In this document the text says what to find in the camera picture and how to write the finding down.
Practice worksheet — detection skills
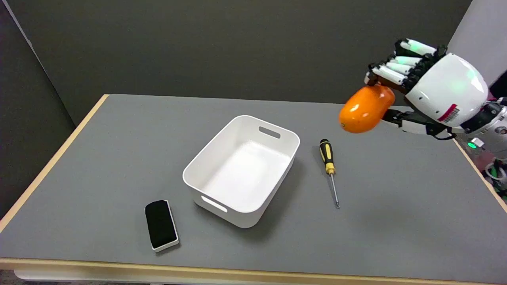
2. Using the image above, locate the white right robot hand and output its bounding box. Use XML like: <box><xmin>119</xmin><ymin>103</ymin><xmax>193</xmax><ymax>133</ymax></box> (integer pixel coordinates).
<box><xmin>364</xmin><ymin>38</ymin><xmax>489</xmax><ymax>140</ymax></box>

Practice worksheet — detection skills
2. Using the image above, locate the orange mango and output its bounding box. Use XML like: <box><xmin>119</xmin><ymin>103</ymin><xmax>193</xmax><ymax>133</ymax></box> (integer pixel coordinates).
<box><xmin>339</xmin><ymin>85</ymin><xmax>396</xmax><ymax>134</ymax></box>

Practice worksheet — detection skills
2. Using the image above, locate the white plastic box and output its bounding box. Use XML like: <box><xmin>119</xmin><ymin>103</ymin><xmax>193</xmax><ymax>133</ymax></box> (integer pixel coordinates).
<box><xmin>183</xmin><ymin>115</ymin><xmax>300</xmax><ymax>229</ymax></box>

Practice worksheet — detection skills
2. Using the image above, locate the black yellow screwdriver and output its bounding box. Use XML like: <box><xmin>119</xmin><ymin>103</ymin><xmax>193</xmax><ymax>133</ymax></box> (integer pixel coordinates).
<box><xmin>319</xmin><ymin>139</ymin><xmax>341</xmax><ymax>209</ymax></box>

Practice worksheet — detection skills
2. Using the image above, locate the black whiteboard eraser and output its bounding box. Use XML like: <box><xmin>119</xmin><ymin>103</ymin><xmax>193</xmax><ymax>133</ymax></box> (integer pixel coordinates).
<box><xmin>145</xmin><ymin>200</ymin><xmax>179</xmax><ymax>253</ymax></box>

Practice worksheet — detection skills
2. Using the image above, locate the white green cable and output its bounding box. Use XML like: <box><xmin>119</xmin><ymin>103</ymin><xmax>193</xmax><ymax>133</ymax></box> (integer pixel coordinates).
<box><xmin>486</xmin><ymin>160</ymin><xmax>507</xmax><ymax>182</ymax></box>

